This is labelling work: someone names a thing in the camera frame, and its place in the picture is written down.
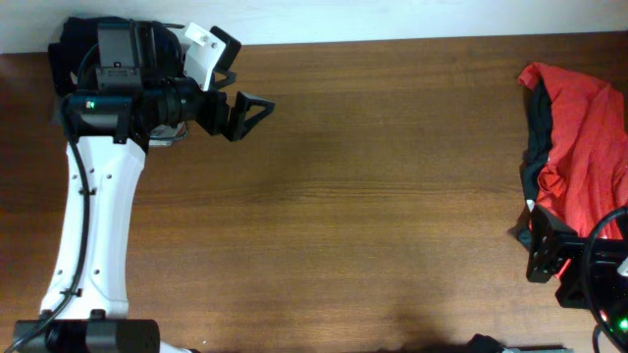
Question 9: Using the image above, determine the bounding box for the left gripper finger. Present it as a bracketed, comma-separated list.
[210, 25, 241, 91]
[226, 90, 277, 143]

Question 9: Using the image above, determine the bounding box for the black polo shirt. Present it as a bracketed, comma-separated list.
[47, 17, 192, 139]

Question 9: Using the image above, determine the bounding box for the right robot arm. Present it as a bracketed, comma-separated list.
[526, 206, 627, 352]

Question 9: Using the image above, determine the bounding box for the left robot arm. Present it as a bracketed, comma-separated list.
[11, 18, 275, 352]

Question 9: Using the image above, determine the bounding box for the folded grey garment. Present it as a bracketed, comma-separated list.
[149, 123, 189, 147]

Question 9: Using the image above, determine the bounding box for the red t-shirt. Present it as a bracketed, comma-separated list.
[518, 62, 627, 237]

